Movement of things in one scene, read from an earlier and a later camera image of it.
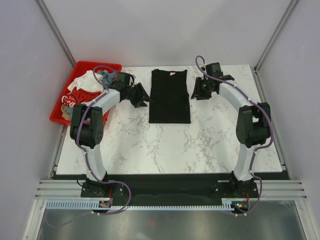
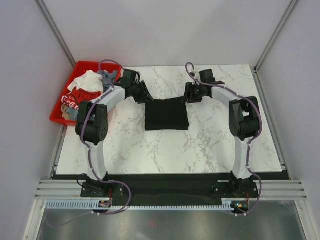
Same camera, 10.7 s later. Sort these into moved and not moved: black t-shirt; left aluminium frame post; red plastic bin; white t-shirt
Moved: black t-shirt
Not moved: left aluminium frame post; red plastic bin; white t-shirt
